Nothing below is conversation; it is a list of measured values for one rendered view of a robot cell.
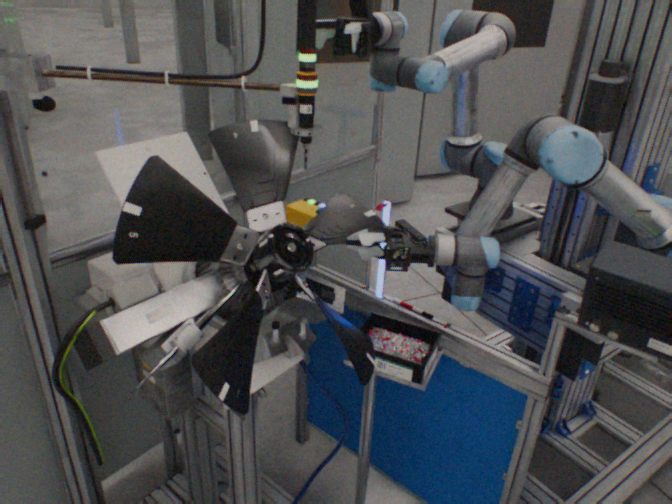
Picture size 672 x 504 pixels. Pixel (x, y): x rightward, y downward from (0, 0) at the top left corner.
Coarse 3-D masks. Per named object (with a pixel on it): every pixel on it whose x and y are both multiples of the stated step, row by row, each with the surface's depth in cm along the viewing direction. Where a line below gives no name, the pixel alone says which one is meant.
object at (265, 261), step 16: (288, 224) 122; (272, 240) 118; (288, 240) 122; (304, 240) 124; (256, 256) 121; (272, 256) 117; (288, 256) 119; (304, 256) 123; (240, 272) 124; (256, 272) 125; (272, 272) 120; (288, 272) 119; (272, 288) 127
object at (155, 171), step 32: (160, 160) 107; (128, 192) 105; (160, 192) 108; (192, 192) 111; (128, 224) 106; (160, 224) 109; (192, 224) 112; (224, 224) 115; (128, 256) 108; (160, 256) 112; (192, 256) 116
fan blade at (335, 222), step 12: (336, 204) 148; (348, 204) 149; (360, 204) 150; (324, 216) 143; (336, 216) 143; (348, 216) 144; (360, 216) 145; (372, 216) 147; (312, 228) 137; (324, 228) 137; (336, 228) 138; (348, 228) 139; (360, 228) 140; (324, 240) 132; (336, 240) 133; (348, 240) 134
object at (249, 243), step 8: (240, 232) 118; (248, 232) 119; (256, 232) 120; (232, 240) 119; (240, 240) 119; (248, 240) 120; (256, 240) 121; (232, 248) 120; (248, 248) 121; (224, 256) 120; (232, 256) 121; (240, 256) 121; (248, 256) 122; (240, 264) 122
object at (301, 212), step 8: (288, 208) 179; (296, 208) 177; (304, 208) 178; (312, 208) 178; (288, 216) 180; (296, 216) 178; (304, 216) 175; (312, 216) 173; (296, 224) 179; (304, 224) 176
